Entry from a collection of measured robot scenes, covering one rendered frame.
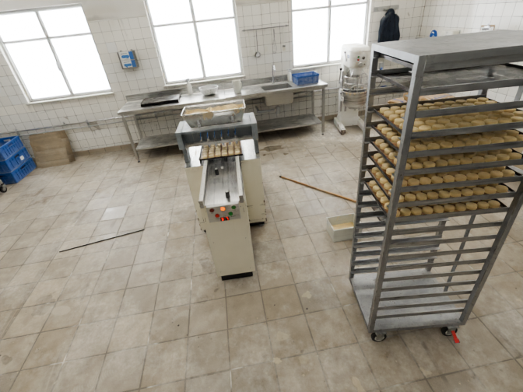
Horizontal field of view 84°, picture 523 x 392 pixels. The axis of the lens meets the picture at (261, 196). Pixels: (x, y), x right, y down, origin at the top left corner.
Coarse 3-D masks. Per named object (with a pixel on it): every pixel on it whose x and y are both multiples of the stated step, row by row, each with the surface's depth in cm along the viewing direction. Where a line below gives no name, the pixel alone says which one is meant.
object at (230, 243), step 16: (208, 176) 252; (224, 176) 250; (208, 192) 229; (224, 192) 227; (240, 208) 218; (208, 224) 223; (224, 224) 224; (240, 224) 226; (224, 240) 233; (240, 240) 235; (224, 256) 242; (240, 256) 244; (224, 272) 252; (240, 272) 254
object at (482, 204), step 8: (368, 184) 179; (376, 184) 176; (376, 192) 172; (384, 200) 161; (480, 200) 156; (488, 200) 154; (384, 208) 158; (400, 208) 156; (408, 208) 152; (416, 208) 152; (424, 208) 151; (432, 208) 151; (440, 208) 150; (448, 208) 149; (456, 208) 151; (464, 208) 149; (472, 208) 149; (480, 208) 150; (400, 216) 151
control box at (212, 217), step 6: (222, 204) 213; (228, 204) 212; (234, 204) 212; (216, 210) 213; (228, 210) 214; (234, 210) 215; (210, 216) 215; (222, 216) 217; (228, 216) 217; (234, 216) 218
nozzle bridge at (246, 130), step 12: (252, 120) 263; (180, 132) 253; (192, 132) 254; (204, 132) 263; (216, 132) 265; (240, 132) 267; (252, 132) 260; (180, 144) 258; (192, 144) 263; (204, 144) 264
